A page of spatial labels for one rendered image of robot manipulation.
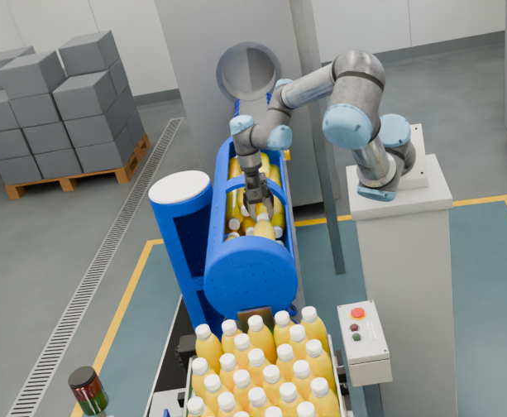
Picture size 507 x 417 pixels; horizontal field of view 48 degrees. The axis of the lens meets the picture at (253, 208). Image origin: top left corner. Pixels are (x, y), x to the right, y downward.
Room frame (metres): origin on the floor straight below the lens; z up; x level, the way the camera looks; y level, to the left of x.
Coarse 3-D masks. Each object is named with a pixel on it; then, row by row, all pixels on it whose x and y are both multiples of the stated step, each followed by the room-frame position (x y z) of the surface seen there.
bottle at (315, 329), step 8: (304, 320) 1.19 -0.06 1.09; (312, 320) 1.18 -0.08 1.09; (320, 320) 1.20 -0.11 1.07; (304, 328) 1.18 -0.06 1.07; (312, 328) 1.17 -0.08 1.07; (320, 328) 1.18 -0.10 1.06; (312, 336) 1.17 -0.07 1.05; (320, 336) 1.17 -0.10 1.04; (328, 344) 1.19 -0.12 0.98; (328, 352) 1.18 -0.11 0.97
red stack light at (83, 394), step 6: (96, 372) 1.01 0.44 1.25; (96, 378) 0.99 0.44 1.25; (90, 384) 0.98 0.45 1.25; (96, 384) 0.99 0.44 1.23; (72, 390) 0.98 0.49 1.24; (78, 390) 0.97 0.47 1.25; (84, 390) 0.97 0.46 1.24; (90, 390) 0.97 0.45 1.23; (96, 390) 0.98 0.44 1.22; (78, 396) 0.97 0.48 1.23; (84, 396) 0.97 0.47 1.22; (90, 396) 0.97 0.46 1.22
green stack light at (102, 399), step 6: (102, 390) 0.99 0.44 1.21; (96, 396) 0.98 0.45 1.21; (102, 396) 0.99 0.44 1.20; (78, 402) 0.98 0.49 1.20; (84, 402) 0.97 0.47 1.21; (90, 402) 0.97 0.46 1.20; (96, 402) 0.97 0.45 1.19; (102, 402) 0.98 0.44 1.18; (84, 408) 0.97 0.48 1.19; (90, 408) 0.97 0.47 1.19; (96, 408) 0.97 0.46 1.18; (102, 408) 0.98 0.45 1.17; (84, 414) 0.98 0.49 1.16; (90, 414) 0.97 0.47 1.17; (96, 414) 0.97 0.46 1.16
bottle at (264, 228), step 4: (260, 220) 1.61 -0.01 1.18; (264, 220) 1.61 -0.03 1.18; (268, 220) 1.61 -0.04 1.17; (256, 224) 1.59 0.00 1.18; (260, 224) 1.58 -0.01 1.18; (264, 224) 1.57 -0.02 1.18; (268, 224) 1.58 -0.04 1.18; (256, 228) 1.57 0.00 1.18; (260, 228) 1.56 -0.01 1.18; (264, 228) 1.55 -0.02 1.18; (268, 228) 1.56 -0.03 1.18; (272, 228) 1.57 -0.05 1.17; (256, 232) 1.55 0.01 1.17; (260, 232) 1.54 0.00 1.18; (264, 232) 1.54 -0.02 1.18; (268, 232) 1.54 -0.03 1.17; (272, 232) 1.55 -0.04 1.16; (260, 236) 1.53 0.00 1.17; (264, 236) 1.53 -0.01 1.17; (268, 236) 1.53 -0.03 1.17; (272, 236) 1.54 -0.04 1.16
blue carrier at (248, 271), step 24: (216, 168) 2.12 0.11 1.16; (216, 192) 1.86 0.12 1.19; (216, 216) 1.67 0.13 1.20; (288, 216) 1.70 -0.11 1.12; (216, 240) 1.51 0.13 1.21; (240, 240) 1.44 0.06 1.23; (264, 240) 1.43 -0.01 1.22; (288, 240) 1.67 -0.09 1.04; (216, 264) 1.40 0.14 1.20; (240, 264) 1.40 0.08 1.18; (264, 264) 1.39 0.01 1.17; (288, 264) 1.38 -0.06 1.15; (216, 288) 1.40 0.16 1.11; (240, 288) 1.40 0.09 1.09; (264, 288) 1.39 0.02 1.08; (288, 288) 1.38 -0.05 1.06
